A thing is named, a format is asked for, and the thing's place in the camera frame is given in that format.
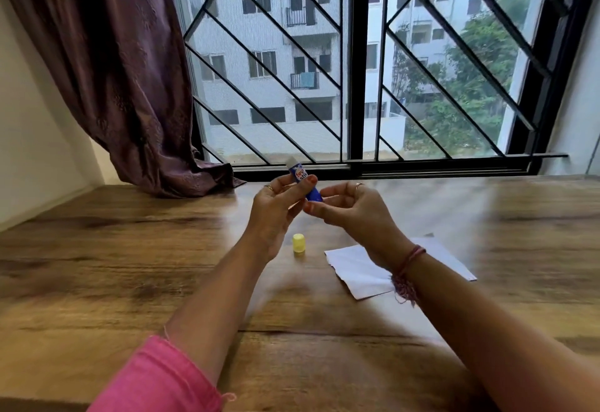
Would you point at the white paper piece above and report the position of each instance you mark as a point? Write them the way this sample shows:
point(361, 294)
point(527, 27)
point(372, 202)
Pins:
point(351, 271)
point(450, 259)

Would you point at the person's right hand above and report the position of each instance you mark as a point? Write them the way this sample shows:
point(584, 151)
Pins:
point(365, 222)

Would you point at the person's right forearm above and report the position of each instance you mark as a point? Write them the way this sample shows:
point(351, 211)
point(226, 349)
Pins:
point(492, 346)

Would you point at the black metal window grille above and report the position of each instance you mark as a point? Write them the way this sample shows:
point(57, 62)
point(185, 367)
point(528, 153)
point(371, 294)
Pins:
point(468, 52)

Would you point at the blue glue stick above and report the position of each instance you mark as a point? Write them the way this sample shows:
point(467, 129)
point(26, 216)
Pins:
point(299, 172)

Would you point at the green trees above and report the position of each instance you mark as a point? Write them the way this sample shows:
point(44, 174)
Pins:
point(468, 83)

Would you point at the person's left hand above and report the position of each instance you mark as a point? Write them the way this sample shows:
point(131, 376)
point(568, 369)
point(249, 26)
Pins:
point(267, 219)

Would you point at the black window frame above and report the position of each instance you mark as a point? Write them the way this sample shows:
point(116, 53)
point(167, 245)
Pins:
point(358, 51)

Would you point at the white apartment building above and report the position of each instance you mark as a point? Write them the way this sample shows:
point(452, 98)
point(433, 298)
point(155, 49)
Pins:
point(262, 34)

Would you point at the yellow glue stick cap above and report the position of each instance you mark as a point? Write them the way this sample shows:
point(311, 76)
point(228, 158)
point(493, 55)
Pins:
point(298, 244)

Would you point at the purple curtain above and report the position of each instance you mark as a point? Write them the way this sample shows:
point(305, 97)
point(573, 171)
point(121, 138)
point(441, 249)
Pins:
point(117, 74)

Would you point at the person's left forearm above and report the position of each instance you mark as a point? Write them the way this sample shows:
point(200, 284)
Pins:
point(220, 308)

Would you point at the pink sleeve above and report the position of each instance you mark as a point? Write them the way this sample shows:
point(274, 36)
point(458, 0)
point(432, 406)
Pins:
point(159, 379)

